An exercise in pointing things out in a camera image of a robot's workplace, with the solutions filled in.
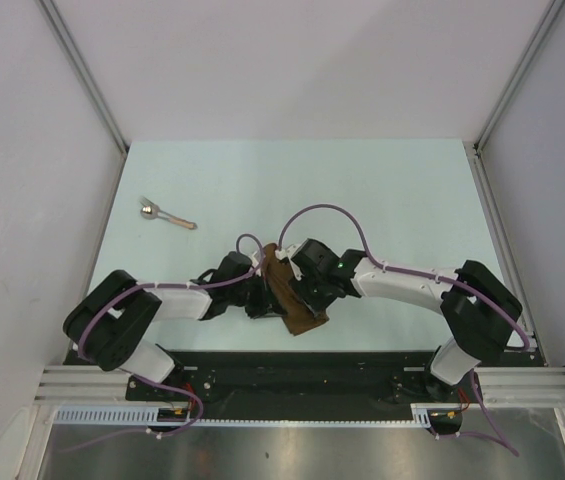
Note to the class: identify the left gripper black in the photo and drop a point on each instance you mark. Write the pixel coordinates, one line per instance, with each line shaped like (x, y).
(264, 306)

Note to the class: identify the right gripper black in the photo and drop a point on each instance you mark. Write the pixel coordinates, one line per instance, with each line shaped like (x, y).
(318, 305)

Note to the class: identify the brown cloth napkin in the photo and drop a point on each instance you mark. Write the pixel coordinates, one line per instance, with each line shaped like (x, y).
(297, 316)

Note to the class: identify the silver metal spoon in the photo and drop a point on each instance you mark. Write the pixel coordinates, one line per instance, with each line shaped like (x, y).
(182, 223)

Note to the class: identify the silver metal fork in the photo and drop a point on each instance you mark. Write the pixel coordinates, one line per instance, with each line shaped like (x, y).
(154, 205)

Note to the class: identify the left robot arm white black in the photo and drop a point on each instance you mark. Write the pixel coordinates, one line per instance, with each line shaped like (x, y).
(107, 328)

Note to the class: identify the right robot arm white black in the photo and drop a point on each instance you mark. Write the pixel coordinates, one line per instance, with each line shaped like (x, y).
(479, 310)

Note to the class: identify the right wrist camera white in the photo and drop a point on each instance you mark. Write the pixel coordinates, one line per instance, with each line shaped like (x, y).
(285, 255)

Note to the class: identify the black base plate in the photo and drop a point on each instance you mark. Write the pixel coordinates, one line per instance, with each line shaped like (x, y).
(396, 377)

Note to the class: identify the white slotted cable duct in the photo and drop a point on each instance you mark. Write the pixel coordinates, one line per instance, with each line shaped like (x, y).
(397, 416)

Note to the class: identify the aluminium frame post right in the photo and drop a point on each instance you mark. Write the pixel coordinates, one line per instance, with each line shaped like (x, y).
(531, 52)

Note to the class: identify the aluminium frame post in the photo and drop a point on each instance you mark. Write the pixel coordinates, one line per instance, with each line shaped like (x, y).
(531, 52)
(76, 60)

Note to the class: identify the aluminium frame rail front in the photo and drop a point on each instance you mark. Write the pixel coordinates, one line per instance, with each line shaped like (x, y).
(501, 387)

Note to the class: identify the aluminium frame post left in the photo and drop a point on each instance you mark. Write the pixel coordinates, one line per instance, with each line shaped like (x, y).
(76, 60)

